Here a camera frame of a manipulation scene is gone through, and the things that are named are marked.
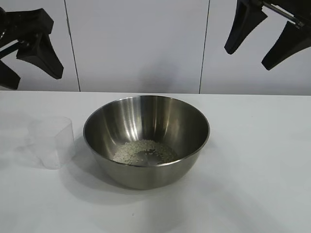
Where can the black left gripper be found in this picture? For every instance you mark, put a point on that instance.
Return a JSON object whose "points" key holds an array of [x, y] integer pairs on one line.
{"points": [[26, 24]]}

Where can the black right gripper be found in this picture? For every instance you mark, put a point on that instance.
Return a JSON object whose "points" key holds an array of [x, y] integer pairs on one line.
{"points": [[296, 9]]}

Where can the clear plastic measuring cup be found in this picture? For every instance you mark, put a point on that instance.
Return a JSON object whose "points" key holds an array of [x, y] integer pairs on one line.
{"points": [[63, 145]]}

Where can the stainless steel mixing bowl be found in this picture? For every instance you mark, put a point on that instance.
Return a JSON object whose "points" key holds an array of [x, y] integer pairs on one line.
{"points": [[145, 121]]}

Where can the white rice grains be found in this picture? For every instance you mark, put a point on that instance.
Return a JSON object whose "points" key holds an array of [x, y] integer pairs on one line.
{"points": [[131, 150]]}

